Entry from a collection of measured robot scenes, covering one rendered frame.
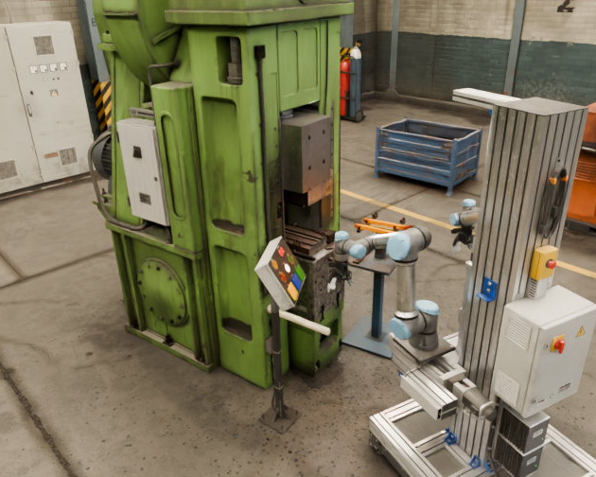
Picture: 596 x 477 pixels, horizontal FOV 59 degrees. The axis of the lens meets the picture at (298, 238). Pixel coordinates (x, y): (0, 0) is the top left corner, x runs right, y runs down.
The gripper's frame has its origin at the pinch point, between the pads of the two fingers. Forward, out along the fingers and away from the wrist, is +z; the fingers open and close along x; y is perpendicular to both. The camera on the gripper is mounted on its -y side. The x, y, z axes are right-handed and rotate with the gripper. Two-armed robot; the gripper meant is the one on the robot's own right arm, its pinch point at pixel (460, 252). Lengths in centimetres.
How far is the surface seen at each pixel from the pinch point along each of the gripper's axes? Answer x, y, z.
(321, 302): -78, -40, 35
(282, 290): -126, 3, -12
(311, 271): -86, -38, 8
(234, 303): -127, -72, 37
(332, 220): -47, -78, -2
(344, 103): 341, -674, 62
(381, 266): -28, -43, 23
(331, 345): -66, -47, 79
